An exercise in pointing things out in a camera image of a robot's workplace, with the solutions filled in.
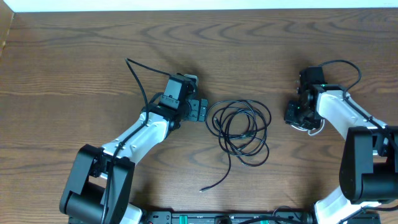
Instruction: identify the white USB cable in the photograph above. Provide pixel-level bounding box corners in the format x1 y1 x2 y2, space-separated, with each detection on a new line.
290 118 326 137

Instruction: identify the black USB cable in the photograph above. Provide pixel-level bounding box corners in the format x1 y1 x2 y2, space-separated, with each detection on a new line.
199 99 272 193

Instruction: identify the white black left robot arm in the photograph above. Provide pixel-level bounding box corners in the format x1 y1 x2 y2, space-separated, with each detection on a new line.
59 73 207 223

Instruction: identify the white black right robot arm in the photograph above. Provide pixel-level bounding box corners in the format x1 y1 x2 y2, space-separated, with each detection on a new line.
284 66 397 223

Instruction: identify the light wooden side board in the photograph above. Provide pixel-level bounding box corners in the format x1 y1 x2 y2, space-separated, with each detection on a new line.
0 0 14 55

